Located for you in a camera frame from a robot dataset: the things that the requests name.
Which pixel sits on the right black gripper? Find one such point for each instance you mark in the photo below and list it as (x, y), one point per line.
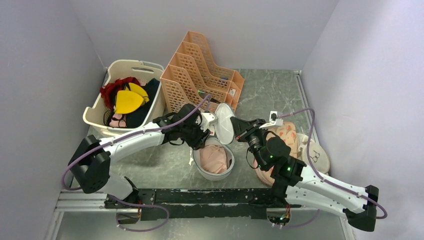
(243, 129)

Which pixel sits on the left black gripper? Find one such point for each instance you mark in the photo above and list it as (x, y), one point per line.
(198, 142)

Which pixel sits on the white mesh laundry bag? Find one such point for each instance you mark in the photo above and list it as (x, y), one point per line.
(224, 136)

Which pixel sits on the pink bra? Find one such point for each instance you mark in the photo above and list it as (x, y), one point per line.
(213, 159)

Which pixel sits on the floral laundry bag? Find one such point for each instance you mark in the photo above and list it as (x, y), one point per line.
(287, 132)

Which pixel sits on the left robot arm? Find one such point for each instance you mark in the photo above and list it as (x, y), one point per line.
(90, 164)

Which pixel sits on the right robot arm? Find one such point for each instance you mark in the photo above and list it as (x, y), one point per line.
(298, 183)

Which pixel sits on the yellow bra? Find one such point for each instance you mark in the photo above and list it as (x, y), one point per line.
(130, 99)

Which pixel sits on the cream laundry basket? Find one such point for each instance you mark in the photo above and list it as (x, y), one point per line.
(105, 120)

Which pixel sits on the orange file organizer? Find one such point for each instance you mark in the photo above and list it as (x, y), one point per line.
(192, 73)

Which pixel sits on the dark garment in basket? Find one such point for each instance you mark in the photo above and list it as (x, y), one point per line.
(136, 118)

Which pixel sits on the red lace garment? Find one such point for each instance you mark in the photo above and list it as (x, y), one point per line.
(109, 92)

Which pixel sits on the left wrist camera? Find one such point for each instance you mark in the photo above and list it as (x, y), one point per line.
(208, 122)

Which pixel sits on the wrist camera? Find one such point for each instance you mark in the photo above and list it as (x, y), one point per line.
(208, 122)
(274, 121)

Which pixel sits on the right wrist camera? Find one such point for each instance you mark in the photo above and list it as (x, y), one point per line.
(274, 121)

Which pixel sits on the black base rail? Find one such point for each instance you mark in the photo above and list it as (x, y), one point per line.
(158, 203)

